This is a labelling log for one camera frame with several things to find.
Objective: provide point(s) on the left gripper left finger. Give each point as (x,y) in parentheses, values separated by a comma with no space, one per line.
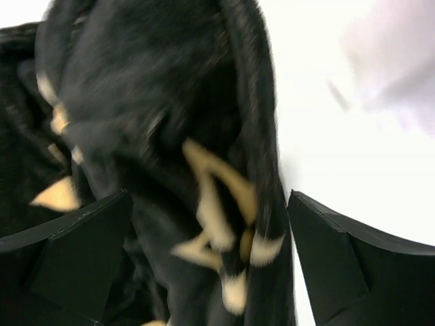
(60,272)

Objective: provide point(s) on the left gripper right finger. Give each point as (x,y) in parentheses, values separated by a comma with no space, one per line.
(358,275)

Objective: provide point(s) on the black pillowcase with beige pattern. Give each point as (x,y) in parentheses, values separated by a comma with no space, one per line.
(173,102)

